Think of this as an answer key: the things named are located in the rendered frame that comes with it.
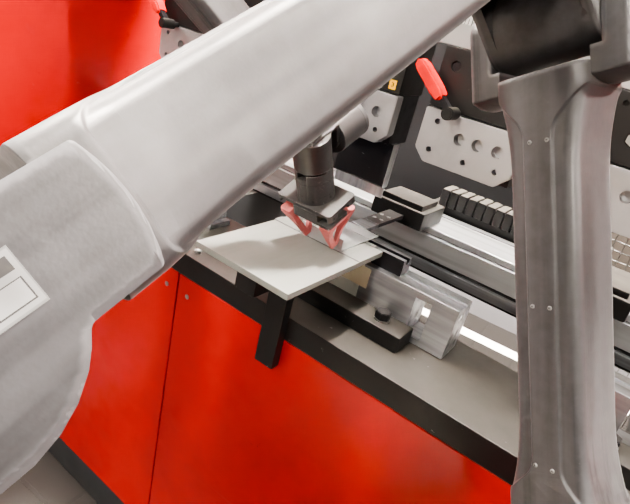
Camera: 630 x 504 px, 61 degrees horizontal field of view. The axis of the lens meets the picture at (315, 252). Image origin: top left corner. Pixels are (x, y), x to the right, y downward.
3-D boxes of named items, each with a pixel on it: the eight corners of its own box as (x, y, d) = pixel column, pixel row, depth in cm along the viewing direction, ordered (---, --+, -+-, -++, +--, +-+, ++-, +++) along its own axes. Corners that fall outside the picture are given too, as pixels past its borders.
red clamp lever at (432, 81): (420, 54, 73) (455, 115, 72) (432, 56, 76) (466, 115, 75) (410, 62, 74) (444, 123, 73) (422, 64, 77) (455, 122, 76)
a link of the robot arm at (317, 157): (280, 132, 72) (312, 146, 69) (312, 109, 76) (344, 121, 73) (286, 173, 77) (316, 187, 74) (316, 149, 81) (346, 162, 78)
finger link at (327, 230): (323, 223, 90) (319, 179, 84) (357, 239, 87) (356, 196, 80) (297, 246, 87) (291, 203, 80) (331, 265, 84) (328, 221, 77)
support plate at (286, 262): (195, 246, 79) (195, 240, 79) (301, 217, 100) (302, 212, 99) (286, 301, 71) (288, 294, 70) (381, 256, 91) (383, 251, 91)
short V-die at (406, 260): (308, 231, 100) (311, 216, 98) (317, 228, 102) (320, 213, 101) (399, 276, 90) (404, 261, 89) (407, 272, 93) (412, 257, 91)
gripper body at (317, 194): (305, 180, 86) (300, 141, 80) (356, 203, 81) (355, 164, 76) (278, 202, 83) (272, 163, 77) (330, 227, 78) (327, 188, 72)
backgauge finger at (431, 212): (331, 222, 102) (337, 198, 100) (393, 202, 123) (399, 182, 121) (383, 247, 97) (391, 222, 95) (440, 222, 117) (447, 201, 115)
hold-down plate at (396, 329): (258, 274, 100) (261, 260, 99) (276, 267, 104) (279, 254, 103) (394, 354, 86) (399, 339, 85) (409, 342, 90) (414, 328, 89)
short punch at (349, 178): (331, 179, 95) (344, 126, 91) (337, 177, 96) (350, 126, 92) (378, 199, 90) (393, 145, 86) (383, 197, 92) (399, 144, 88)
